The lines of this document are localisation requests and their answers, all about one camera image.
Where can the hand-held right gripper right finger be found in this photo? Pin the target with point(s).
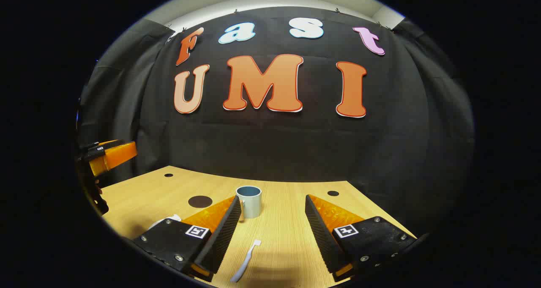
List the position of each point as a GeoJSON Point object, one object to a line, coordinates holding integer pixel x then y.
{"type": "Point", "coordinates": [319, 233]}

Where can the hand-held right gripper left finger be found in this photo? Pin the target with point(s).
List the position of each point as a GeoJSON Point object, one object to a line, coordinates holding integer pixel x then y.
{"type": "Point", "coordinates": [224, 233]}

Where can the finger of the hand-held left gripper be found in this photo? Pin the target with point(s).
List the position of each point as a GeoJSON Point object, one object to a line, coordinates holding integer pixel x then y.
{"type": "Point", "coordinates": [118, 156]}
{"type": "Point", "coordinates": [95, 150]}

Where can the white toothbrush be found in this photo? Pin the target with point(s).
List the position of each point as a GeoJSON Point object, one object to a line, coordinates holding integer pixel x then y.
{"type": "Point", "coordinates": [246, 261]}

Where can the pale blue cup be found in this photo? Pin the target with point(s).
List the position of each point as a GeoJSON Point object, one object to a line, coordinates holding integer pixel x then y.
{"type": "Point", "coordinates": [252, 207]}

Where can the white toothpaste tube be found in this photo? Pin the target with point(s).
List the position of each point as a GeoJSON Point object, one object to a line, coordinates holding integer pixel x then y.
{"type": "Point", "coordinates": [168, 218]}

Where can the wooden desktop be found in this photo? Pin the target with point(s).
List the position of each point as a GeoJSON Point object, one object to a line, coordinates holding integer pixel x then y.
{"type": "Point", "coordinates": [279, 237]}

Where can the black backdrop cloth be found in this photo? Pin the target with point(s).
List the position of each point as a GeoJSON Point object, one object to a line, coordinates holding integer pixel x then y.
{"type": "Point", "coordinates": [274, 148]}

